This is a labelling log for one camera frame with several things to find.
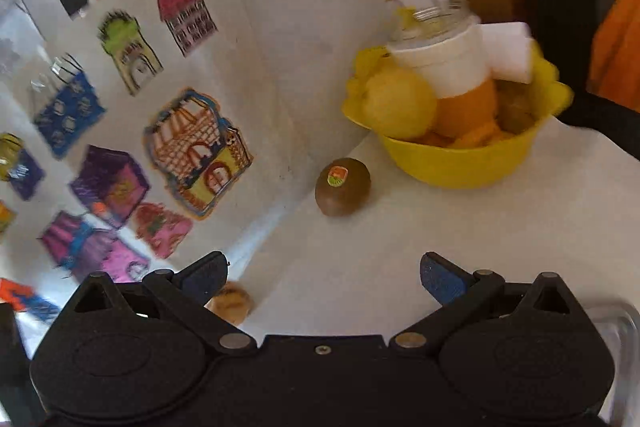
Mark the orange fruit piece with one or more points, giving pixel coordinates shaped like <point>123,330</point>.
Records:
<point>475,134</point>

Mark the brown kiwi with sticker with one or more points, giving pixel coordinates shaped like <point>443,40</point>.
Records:
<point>342,189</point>

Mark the metal tray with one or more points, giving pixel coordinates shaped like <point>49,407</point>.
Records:
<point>615,327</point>

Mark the glass jar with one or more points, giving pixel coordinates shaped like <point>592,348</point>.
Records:
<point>442,14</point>

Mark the white and orange cup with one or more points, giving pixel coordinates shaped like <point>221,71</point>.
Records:
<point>450,67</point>

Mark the brown fruit in bowl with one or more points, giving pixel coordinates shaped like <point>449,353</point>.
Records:
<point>515,107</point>

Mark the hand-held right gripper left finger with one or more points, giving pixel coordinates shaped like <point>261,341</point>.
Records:
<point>202,279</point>

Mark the yellow pear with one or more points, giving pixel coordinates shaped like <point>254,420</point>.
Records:
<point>400,104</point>

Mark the wall poster of girl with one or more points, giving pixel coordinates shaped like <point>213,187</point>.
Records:
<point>617,42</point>

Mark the colourful houses drawing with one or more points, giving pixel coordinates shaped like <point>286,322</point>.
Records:
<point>150,72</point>

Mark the white printed tablecloth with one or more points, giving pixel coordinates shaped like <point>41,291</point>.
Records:
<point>400,247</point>

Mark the white folded paper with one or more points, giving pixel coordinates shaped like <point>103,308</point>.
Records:
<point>507,49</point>

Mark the yellow plastic bowl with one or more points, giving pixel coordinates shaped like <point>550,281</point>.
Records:
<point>450,167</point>

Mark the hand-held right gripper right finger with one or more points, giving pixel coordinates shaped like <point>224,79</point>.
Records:
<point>442,279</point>

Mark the brownish speckled pepino melon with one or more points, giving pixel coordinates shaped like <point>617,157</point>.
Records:
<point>235,302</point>

